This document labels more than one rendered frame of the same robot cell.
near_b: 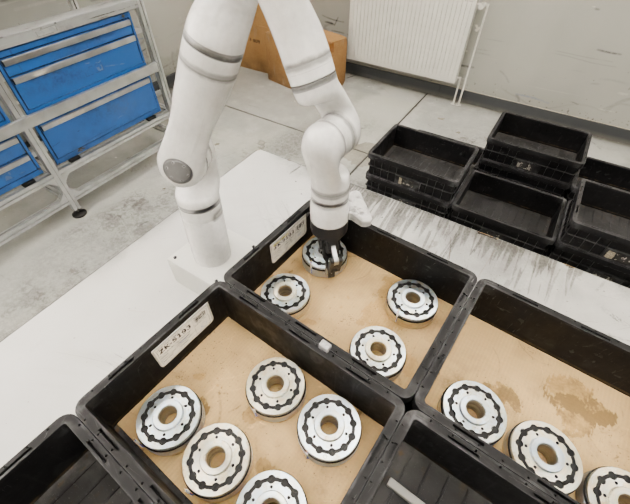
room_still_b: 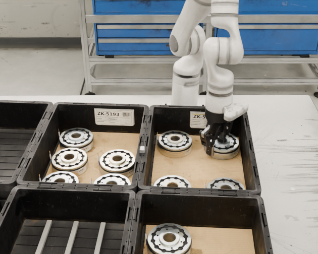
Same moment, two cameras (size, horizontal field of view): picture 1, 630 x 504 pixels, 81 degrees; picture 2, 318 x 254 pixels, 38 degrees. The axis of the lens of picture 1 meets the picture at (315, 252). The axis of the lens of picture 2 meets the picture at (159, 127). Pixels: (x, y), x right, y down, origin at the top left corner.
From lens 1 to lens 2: 93 cm
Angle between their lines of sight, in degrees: 45
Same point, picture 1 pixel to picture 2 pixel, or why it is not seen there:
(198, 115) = (187, 16)
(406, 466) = (117, 229)
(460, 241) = not seen: outside the picture
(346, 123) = (227, 44)
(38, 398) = not seen: hidden behind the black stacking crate
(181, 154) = (176, 34)
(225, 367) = (115, 146)
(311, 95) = (212, 20)
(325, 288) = (200, 158)
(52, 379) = not seen: hidden behind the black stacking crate
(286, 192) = (284, 126)
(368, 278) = (228, 172)
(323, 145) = (205, 47)
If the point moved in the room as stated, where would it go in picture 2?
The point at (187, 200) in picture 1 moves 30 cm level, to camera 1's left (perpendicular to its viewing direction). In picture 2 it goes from (176, 65) to (130, 36)
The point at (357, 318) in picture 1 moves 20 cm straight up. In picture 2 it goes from (192, 179) to (195, 119)
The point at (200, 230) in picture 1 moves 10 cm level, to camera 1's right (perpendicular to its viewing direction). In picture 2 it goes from (175, 87) to (192, 100)
